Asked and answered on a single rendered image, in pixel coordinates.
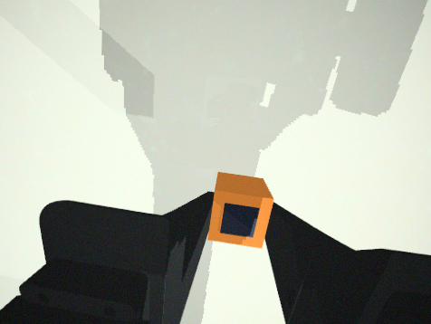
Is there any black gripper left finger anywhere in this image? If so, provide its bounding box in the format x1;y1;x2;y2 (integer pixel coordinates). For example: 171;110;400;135
39;191;215;324

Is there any orange block with dark square mark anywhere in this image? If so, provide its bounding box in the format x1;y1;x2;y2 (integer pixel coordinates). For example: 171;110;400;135
207;172;274;248

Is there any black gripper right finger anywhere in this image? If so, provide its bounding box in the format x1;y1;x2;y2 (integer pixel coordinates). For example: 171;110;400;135
264;202;431;324

